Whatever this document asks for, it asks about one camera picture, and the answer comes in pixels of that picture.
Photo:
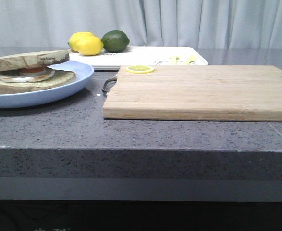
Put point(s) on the light blue round plate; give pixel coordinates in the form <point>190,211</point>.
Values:
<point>83,73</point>

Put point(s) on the bread slice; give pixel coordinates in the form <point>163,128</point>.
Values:
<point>33,60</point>
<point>60,78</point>

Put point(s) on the fried egg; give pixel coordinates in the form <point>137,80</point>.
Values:
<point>27,75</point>

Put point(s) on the white rectangular tray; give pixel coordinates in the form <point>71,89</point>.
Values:
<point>141,55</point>

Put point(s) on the lemon slice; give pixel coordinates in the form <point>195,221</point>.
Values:
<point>139,69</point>

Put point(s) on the green lime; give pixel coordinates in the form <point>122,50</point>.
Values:
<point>115,41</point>

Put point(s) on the front yellow lemon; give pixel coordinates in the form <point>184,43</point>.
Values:
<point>89,46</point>

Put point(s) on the yellow lemon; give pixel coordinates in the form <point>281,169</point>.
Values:
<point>74,38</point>
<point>89,46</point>

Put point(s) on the wooden cutting board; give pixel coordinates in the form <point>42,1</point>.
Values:
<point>198,93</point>

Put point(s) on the rear yellow lemon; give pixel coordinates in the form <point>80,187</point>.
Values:
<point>74,38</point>

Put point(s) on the white curtain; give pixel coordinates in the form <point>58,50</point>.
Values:
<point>201,24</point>

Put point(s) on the metal cutting board handle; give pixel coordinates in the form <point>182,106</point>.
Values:
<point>108,84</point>

